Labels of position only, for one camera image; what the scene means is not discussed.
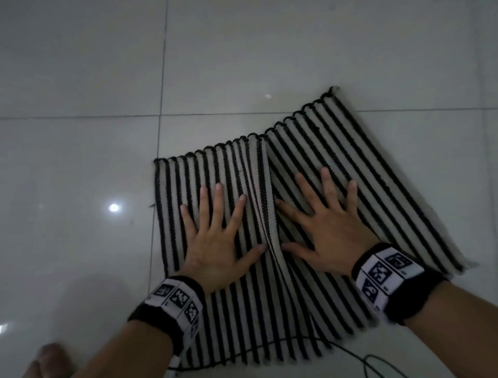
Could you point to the person's right little finger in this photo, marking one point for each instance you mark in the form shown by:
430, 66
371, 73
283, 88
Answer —
352, 200

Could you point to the person's right hand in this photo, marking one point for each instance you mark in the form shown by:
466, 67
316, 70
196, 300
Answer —
338, 241

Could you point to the person's left thumb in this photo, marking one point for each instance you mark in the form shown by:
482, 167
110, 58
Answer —
253, 257

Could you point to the person's right forearm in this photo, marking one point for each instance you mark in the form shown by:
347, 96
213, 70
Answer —
459, 335

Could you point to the black and white striped mat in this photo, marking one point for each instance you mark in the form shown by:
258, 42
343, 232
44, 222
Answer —
389, 202

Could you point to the person's left middle finger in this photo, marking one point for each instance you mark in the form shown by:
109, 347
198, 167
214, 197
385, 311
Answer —
218, 206

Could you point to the person's left forearm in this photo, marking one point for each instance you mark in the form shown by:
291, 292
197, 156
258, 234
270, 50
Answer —
128, 354

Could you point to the person's left hand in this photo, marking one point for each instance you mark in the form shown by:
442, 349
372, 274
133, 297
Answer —
212, 253

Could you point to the black wristband with marker tags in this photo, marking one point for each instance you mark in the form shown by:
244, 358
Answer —
393, 282
175, 303

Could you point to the person's left little finger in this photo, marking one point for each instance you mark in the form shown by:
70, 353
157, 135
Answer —
190, 222

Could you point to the person's right thumb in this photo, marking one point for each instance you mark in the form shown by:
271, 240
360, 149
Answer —
297, 251

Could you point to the person's right middle finger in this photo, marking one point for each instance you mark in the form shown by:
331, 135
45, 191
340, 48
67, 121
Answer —
312, 196

